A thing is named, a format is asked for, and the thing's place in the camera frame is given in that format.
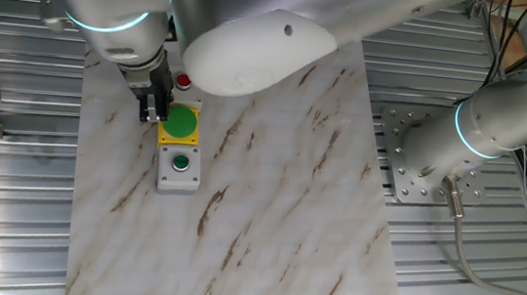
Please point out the grey box small green button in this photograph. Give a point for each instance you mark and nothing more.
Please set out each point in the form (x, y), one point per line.
(178, 175)

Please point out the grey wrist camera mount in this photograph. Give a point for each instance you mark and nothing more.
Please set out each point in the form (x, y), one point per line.
(54, 12)

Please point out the grey box red button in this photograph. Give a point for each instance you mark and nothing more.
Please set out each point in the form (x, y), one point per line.
(183, 80)

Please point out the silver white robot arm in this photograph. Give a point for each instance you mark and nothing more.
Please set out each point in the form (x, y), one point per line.
(254, 48)

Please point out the marble pattern table mat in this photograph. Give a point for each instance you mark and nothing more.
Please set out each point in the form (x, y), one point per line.
(260, 226)

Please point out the brown wooden board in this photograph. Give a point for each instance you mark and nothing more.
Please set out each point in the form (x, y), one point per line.
(514, 48)

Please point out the yellow box large green button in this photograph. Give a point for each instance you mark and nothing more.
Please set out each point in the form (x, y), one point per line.
(182, 122)

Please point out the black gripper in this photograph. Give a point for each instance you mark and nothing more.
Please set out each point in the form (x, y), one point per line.
(155, 82)

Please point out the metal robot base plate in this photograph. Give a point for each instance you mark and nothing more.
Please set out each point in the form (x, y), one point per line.
(392, 131)

